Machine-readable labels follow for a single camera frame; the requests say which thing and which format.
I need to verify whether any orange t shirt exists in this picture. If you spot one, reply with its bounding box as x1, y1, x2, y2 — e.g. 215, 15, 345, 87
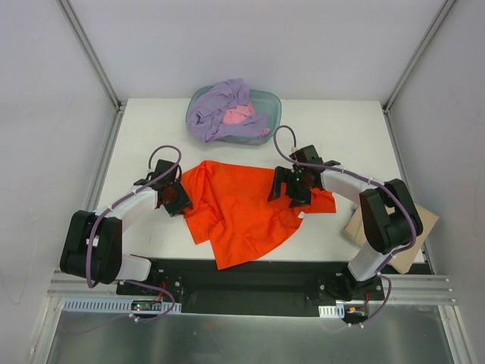
181, 161, 336, 270

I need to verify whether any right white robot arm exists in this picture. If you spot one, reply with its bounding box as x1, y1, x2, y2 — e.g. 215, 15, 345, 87
268, 145, 423, 300

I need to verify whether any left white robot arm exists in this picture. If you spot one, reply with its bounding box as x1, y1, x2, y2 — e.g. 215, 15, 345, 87
59, 159, 192, 295

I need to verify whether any brown cardboard sheet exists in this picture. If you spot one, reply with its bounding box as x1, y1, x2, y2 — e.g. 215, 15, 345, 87
343, 205, 439, 274

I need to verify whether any teal plastic basket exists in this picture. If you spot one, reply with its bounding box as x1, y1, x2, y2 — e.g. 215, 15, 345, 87
185, 86, 283, 147

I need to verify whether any pink t shirt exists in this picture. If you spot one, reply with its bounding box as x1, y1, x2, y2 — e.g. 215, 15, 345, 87
222, 102, 270, 138

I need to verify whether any lilac t shirt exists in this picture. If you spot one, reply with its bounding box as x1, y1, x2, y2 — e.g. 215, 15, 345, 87
186, 78, 251, 143

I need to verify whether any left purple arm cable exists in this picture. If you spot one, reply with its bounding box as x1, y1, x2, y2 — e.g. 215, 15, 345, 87
71, 146, 185, 334

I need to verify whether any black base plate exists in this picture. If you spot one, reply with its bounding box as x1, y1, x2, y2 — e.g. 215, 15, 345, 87
71, 256, 435, 315

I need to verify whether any left slotted cable duct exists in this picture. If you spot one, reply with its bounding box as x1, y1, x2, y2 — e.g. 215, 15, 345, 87
63, 298, 182, 315

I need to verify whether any slotted cable duct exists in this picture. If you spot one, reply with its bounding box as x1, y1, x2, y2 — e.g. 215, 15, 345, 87
318, 303, 345, 319
63, 298, 182, 315

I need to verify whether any right slotted cable duct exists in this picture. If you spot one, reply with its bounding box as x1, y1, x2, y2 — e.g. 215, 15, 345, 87
318, 303, 345, 319

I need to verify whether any front aluminium rail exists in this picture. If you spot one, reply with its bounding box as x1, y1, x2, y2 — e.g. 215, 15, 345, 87
47, 271, 458, 306

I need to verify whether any left aluminium frame post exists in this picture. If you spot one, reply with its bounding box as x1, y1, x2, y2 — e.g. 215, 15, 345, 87
56, 0, 126, 111

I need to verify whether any aluminium frame post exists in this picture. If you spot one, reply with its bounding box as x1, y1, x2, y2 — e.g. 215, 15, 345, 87
56, 0, 126, 111
382, 0, 458, 113

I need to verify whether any right aluminium frame post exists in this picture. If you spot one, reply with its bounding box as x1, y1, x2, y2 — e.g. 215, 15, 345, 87
382, 0, 458, 113

